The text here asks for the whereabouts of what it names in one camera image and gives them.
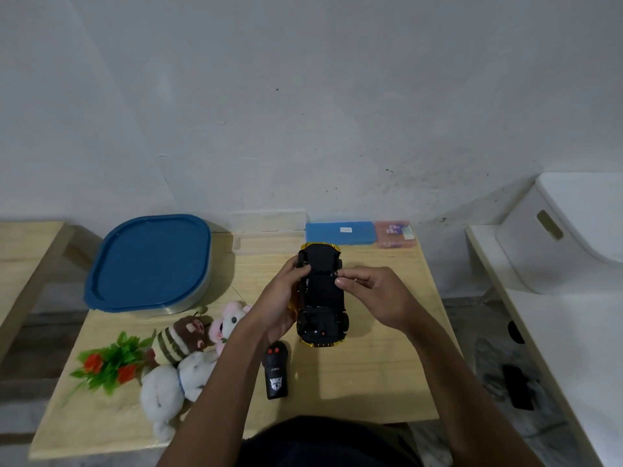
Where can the person's left hand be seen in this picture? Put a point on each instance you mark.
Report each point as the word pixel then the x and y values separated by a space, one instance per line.
pixel 272 306

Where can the person's right hand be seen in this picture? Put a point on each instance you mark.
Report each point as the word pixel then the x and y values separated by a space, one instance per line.
pixel 384 301

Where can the person's left thumb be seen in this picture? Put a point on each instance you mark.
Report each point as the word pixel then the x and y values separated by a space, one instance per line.
pixel 301 272

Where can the person's right thumb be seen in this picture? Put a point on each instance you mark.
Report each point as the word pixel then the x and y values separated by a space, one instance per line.
pixel 351 284

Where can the yellow toy car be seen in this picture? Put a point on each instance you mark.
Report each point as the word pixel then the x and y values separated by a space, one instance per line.
pixel 323 291

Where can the person's left forearm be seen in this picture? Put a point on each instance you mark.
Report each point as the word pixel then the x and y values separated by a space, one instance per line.
pixel 214 398

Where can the person's right forearm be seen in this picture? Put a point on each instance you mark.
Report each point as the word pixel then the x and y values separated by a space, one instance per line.
pixel 467 398

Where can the blue plastic case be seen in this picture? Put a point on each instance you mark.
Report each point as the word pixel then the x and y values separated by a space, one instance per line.
pixel 340 233

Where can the pink transparent plastic box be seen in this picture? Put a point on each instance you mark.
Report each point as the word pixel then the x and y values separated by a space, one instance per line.
pixel 395 234

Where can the pink plush toy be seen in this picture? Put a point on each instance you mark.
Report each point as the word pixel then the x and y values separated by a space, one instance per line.
pixel 228 323

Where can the black remote control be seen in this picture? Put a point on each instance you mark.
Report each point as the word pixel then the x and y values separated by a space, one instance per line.
pixel 275 372

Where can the brown striped plush toy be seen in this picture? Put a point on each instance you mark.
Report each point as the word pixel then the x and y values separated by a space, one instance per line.
pixel 177 338

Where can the blue-lidded storage container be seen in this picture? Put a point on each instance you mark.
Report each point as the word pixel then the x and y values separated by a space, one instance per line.
pixel 148 265

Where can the person's dark shorts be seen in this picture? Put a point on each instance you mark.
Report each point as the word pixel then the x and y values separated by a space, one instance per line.
pixel 331 442

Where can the white plush toy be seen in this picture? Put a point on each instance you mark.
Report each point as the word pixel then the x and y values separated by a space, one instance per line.
pixel 168 389

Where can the black object on floor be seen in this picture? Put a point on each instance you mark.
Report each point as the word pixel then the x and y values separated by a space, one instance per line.
pixel 518 387

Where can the artificial plant with red flowers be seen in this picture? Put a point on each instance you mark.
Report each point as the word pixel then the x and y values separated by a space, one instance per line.
pixel 109 364

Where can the white table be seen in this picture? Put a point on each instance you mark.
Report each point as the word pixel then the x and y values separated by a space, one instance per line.
pixel 559 330

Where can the white plastic stool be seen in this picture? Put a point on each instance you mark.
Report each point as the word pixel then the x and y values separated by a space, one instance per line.
pixel 569 233

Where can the wooden side table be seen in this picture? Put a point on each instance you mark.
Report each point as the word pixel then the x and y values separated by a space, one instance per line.
pixel 27 267

